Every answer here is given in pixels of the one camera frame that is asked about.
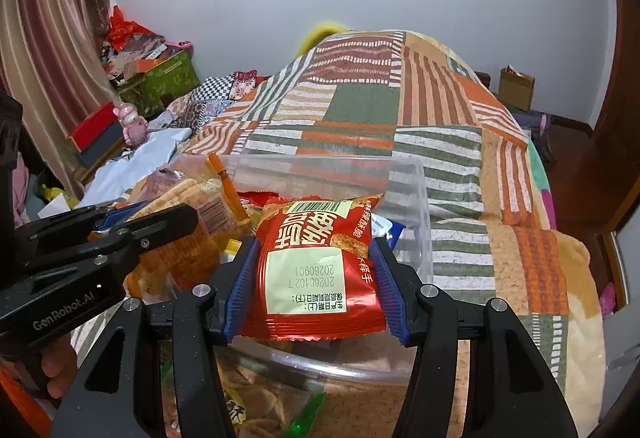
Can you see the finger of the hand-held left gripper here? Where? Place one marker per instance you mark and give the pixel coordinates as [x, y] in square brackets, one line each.
[160, 225]
[117, 216]

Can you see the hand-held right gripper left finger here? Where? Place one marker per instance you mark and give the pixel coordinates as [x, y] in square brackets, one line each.
[240, 288]

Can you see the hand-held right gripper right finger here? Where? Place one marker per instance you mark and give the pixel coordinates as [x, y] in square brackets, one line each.
[395, 298]

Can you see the cracker packet with barcode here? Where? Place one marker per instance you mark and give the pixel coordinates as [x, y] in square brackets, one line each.
[200, 198]

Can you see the red snack packet white label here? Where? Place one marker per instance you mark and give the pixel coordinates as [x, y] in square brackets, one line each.
[310, 278]

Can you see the clear plastic container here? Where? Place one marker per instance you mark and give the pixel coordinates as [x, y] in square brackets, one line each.
[350, 178]

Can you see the clear packet of fried snacks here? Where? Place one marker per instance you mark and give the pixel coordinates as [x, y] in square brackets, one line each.
[170, 268]

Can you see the person's left hand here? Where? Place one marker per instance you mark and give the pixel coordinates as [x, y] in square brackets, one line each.
[60, 365]

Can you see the light blue cloth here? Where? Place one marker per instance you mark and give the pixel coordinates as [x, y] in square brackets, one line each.
[135, 162]

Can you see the blue white snack packet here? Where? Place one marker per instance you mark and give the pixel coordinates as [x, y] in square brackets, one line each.
[387, 230]

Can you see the dark grey box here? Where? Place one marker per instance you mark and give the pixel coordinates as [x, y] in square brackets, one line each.
[100, 150]

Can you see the long biscuit packet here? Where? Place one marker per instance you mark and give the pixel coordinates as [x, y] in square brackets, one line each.
[227, 183]

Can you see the long red snack packet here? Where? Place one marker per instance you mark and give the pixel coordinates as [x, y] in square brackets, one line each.
[255, 199]

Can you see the pink rabbit toy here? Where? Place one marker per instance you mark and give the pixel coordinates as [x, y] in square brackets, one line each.
[131, 125]

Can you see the red flat box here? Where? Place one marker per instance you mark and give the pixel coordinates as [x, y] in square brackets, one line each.
[92, 125]

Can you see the clear snack packet green edge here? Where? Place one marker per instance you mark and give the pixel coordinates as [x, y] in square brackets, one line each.
[280, 408]

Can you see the checkered patterned quilt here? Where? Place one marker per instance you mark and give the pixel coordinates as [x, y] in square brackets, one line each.
[220, 97]

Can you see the green patterned storage box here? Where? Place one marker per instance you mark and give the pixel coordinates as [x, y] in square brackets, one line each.
[165, 82]

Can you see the pile of papers and cartons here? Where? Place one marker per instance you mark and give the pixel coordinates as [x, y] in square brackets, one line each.
[137, 55]

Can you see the patchwork striped blanket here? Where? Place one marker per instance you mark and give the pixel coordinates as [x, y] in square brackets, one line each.
[425, 117]

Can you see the striped brown curtain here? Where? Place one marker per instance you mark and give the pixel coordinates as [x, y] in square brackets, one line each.
[45, 42]

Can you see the red plastic bag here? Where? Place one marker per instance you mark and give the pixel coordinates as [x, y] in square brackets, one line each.
[125, 27]

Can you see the dark cloth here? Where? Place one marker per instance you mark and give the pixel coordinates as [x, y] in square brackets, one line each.
[535, 132]

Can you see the small cardboard box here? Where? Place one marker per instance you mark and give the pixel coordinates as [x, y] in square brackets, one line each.
[515, 90]

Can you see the yellow foam arc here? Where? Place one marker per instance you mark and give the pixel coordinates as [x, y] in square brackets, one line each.
[315, 35]

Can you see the brown wooden door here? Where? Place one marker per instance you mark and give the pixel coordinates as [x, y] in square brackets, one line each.
[622, 92]

